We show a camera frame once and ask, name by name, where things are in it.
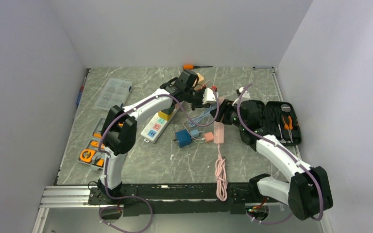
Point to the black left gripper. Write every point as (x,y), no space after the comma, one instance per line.
(200,105)

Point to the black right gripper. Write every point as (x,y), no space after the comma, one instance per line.
(225,108)

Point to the peach cube charger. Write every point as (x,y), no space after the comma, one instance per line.
(200,80)

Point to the pink power strip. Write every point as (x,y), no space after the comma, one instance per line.
(218,133)

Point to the small pink plug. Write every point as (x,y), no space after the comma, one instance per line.
(208,137)

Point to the light blue charger plug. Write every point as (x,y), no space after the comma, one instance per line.
(194,133)

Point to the blue cube charger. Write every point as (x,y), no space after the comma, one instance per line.
(183,138)

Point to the white power strip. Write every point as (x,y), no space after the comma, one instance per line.
(156,126)

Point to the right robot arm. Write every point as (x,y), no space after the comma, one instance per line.
(306,190)

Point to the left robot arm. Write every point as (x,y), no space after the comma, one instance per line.
(120,127)

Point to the orange screwdriver at back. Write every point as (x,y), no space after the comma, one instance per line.
(190,67)

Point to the yellow cube adapter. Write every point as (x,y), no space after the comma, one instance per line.
(166,114)

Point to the black open tool case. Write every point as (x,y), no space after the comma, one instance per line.
(275,126)

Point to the long nose orange pliers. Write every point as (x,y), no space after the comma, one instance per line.
(288,125)

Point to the clear plastic screw organizer box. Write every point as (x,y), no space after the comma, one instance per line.
(115,92)

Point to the blue red pen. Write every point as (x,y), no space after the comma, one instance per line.
(80,93)

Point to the orange black utility knife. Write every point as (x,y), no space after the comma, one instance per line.
(96,144)

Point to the grey open tool case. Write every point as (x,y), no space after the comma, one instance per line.
(98,160)

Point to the orange tape measure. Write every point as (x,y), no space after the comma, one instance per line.
(87,155)

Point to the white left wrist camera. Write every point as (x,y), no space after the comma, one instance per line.
(210,96)

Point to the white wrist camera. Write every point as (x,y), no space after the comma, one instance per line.
(210,96)
(243,94)

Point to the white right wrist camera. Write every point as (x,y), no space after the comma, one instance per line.
(243,94)

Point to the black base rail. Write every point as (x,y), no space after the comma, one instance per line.
(179,198)

